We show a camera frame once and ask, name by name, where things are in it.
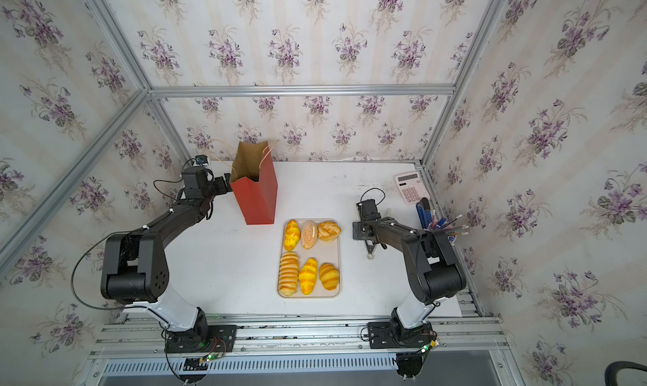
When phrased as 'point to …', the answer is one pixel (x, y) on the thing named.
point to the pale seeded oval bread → (309, 230)
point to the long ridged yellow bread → (289, 274)
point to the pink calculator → (412, 187)
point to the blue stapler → (425, 212)
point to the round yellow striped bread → (328, 276)
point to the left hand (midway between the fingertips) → (218, 178)
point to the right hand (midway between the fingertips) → (375, 231)
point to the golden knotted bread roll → (328, 231)
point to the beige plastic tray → (323, 252)
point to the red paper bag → (253, 179)
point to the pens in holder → (448, 227)
